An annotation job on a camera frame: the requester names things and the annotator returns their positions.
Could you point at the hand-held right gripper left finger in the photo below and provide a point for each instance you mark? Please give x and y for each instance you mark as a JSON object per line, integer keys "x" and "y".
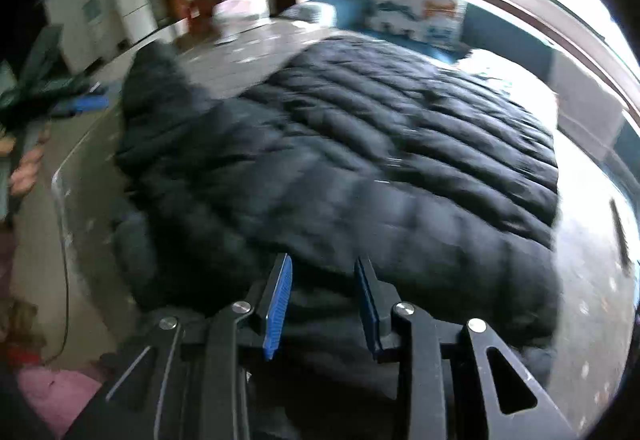
{"x": 277, "y": 307}

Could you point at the black puffer jacket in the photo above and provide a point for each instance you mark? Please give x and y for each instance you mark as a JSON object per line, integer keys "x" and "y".
{"x": 350, "y": 160}

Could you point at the white refrigerator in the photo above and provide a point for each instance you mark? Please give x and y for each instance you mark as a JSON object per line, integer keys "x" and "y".
{"x": 132, "y": 10}

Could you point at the pink cloth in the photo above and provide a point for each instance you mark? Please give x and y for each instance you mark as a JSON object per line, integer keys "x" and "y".
{"x": 55, "y": 395}

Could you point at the pink plastic bag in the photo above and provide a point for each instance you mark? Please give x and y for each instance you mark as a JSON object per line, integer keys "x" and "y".
{"x": 240, "y": 12}

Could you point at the butterfly print pillow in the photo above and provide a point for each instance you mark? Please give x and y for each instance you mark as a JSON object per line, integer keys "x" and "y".
{"x": 417, "y": 12}

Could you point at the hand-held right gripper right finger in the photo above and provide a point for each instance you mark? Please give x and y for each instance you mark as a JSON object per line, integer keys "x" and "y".
{"x": 366, "y": 305}

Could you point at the person's left hand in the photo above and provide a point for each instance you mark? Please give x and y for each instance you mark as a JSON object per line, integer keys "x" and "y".
{"x": 27, "y": 167}

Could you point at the light blue checked armrest cover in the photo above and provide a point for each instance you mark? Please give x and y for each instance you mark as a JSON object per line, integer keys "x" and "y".
{"x": 307, "y": 12}

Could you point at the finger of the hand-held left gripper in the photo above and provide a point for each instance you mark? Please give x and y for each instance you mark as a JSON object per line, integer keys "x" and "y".
{"x": 89, "y": 104}

